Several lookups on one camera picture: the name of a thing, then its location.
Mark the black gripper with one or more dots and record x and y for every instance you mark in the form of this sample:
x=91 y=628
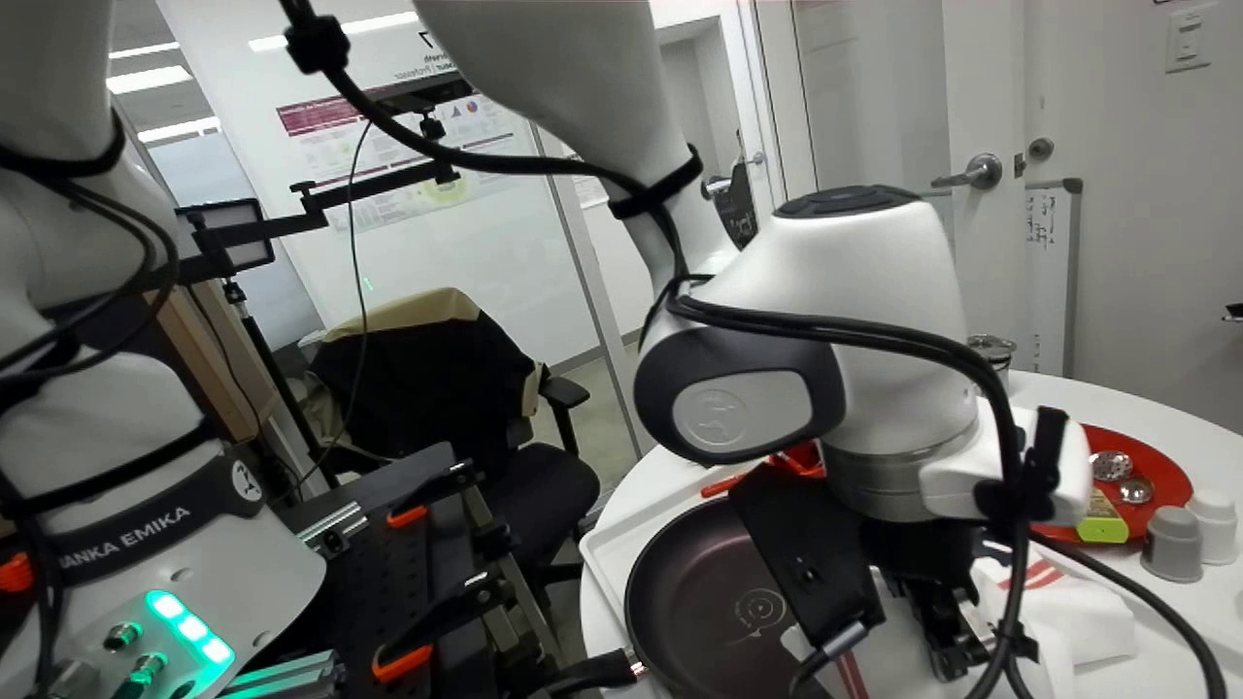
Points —
x=956 y=565

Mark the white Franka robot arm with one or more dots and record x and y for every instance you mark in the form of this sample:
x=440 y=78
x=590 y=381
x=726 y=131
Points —
x=855 y=284

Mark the dark nonstick frying pan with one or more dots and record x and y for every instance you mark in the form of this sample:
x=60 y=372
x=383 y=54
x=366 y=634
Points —
x=701 y=596

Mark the green rectangular block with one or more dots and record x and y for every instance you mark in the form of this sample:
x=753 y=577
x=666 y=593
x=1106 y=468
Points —
x=1106 y=529

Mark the small round metal piece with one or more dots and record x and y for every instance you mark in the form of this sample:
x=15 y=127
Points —
x=1136 y=491

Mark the round metal measuring spoon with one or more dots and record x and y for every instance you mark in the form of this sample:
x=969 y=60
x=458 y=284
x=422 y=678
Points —
x=1112 y=468

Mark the grey shaker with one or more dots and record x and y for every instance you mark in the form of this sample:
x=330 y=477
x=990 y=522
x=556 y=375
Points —
x=1175 y=546

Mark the red round plate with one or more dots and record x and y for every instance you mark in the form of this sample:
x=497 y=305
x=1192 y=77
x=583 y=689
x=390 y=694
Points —
x=1165 y=461

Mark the white shaker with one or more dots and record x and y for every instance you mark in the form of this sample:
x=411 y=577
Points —
x=1220 y=529

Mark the white plastic tray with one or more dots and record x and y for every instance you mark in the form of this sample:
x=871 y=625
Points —
x=622 y=520

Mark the white paper notice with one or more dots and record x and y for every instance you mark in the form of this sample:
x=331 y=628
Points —
x=1052 y=260

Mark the silver deadbolt knob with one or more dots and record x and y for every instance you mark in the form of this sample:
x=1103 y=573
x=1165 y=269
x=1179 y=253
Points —
x=1034 y=155

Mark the black office chair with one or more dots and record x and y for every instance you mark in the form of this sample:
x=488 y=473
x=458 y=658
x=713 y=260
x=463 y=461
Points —
x=428 y=389

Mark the white door with dark window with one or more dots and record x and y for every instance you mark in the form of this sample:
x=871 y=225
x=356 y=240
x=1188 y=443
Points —
x=726 y=91

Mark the black work table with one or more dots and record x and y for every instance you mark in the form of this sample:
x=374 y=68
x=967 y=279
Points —
x=350 y=596

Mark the cream jacket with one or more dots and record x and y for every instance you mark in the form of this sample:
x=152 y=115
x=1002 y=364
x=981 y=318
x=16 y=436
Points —
x=428 y=313

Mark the brown wooden board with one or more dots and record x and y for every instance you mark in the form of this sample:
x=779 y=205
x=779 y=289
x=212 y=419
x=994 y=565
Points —
x=198 y=364

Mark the paper poster with pink header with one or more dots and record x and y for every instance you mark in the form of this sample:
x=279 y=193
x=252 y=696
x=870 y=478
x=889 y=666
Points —
x=317 y=117

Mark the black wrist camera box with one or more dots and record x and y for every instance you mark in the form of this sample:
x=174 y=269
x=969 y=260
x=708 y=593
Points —
x=801 y=557

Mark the white light switch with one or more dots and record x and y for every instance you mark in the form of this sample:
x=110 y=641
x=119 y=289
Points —
x=1188 y=39

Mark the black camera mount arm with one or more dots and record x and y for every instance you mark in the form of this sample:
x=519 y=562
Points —
x=235 y=236

